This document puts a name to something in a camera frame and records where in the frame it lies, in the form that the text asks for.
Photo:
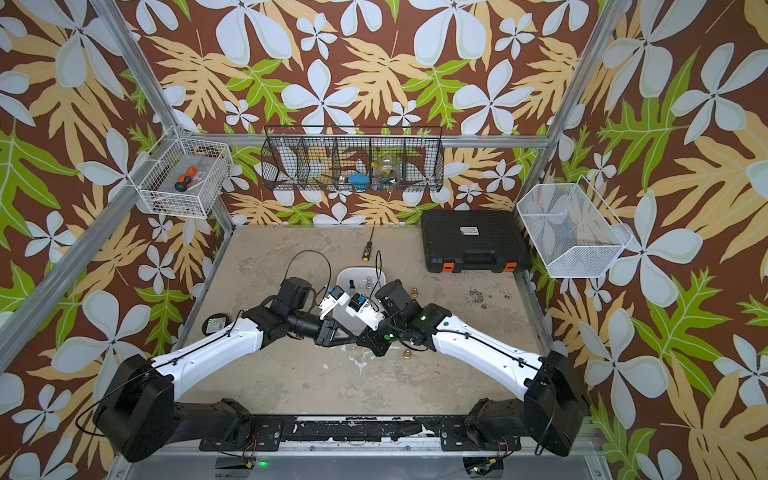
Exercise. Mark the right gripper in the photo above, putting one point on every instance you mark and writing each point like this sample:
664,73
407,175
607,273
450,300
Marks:
374,343

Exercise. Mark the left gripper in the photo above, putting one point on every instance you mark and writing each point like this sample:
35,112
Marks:
328,332

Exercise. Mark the white plastic storage box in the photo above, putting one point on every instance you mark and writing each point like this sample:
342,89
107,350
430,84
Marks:
356,282

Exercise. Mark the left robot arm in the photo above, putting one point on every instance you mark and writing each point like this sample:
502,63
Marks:
141,411

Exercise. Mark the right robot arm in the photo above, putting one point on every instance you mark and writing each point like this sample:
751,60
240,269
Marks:
548,403

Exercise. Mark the black yellow screwdriver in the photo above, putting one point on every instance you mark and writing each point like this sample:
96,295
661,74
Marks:
368,247

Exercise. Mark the black tool case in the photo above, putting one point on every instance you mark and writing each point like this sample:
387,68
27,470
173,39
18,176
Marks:
485,240

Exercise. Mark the round black tape measure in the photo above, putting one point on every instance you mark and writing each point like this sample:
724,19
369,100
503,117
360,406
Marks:
215,323

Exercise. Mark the blue object in basket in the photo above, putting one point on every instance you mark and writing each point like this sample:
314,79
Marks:
359,182

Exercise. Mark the clear bottle in basket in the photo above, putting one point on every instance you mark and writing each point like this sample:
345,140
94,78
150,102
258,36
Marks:
386,169

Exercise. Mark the white mesh basket right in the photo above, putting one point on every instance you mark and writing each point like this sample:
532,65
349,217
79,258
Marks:
574,231

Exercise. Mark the red black screwdriver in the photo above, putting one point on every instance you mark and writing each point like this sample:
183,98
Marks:
184,182

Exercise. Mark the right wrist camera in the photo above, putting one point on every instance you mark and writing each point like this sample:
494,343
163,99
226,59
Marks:
360,307

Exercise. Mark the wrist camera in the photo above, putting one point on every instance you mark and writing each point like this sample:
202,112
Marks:
335,296
360,307

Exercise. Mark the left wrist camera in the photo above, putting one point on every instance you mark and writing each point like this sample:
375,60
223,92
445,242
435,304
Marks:
335,296

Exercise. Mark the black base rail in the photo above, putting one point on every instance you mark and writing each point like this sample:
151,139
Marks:
270,433

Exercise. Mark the black wire basket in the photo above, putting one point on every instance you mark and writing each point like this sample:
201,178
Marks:
325,159

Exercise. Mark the white wire basket left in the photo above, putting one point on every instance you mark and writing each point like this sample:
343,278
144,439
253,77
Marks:
167,160

